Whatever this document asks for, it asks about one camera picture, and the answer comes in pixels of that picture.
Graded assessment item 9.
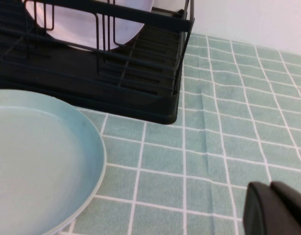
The green checked tablecloth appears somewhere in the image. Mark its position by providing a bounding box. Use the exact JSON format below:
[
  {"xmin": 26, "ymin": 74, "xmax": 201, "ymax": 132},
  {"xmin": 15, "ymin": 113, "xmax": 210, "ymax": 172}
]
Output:
[{"xmin": 58, "ymin": 33, "xmax": 301, "ymax": 235}]

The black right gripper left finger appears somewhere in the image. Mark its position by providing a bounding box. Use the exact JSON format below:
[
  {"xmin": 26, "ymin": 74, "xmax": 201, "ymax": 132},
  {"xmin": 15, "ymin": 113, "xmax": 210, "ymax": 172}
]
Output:
[{"xmin": 243, "ymin": 181, "xmax": 286, "ymax": 235}]

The light blue plate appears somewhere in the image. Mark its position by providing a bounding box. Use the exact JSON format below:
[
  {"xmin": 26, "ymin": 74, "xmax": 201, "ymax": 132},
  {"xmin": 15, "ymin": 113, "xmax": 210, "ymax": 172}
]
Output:
[{"xmin": 0, "ymin": 88, "xmax": 107, "ymax": 235}]

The pink plate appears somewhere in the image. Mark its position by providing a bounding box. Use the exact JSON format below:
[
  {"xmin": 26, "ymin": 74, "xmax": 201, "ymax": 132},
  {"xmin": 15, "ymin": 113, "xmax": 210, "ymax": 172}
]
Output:
[{"xmin": 23, "ymin": 0, "xmax": 155, "ymax": 52}]

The black wire dish rack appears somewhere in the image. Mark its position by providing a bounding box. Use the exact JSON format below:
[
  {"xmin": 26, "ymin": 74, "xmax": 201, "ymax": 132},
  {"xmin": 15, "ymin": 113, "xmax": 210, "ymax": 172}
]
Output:
[{"xmin": 0, "ymin": 0, "xmax": 196, "ymax": 95}]

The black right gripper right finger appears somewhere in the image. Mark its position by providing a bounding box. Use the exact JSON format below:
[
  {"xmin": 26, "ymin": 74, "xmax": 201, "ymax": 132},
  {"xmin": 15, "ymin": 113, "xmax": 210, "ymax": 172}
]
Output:
[{"xmin": 270, "ymin": 180, "xmax": 301, "ymax": 235}]

